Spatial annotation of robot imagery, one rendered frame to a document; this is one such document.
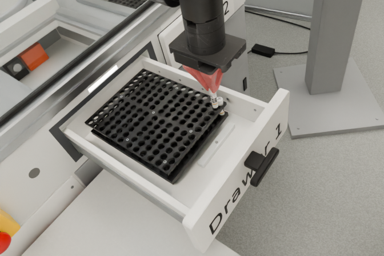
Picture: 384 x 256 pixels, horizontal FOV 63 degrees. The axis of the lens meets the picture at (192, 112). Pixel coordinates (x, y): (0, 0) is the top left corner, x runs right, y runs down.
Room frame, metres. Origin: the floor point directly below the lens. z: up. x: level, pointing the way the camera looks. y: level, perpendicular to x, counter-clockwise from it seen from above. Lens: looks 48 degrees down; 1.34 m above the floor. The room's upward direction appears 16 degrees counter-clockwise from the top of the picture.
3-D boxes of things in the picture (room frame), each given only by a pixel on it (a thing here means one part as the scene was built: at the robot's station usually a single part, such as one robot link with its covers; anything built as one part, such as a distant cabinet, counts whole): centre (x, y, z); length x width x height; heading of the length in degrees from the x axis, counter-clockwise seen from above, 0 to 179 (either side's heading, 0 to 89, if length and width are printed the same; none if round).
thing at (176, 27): (0.72, -0.09, 0.87); 0.29 x 0.02 x 0.11; 131
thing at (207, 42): (0.38, -0.05, 1.07); 0.10 x 0.07 x 0.07; 42
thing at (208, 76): (0.39, -0.04, 1.00); 0.07 x 0.07 x 0.09; 42
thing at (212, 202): (0.27, -0.06, 0.87); 0.29 x 0.02 x 0.11; 131
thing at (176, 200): (0.43, 0.08, 0.86); 0.40 x 0.26 x 0.06; 41
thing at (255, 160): (0.25, -0.08, 0.91); 0.07 x 0.04 x 0.01; 131
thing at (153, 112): (0.42, 0.07, 0.87); 0.22 x 0.18 x 0.06; 41
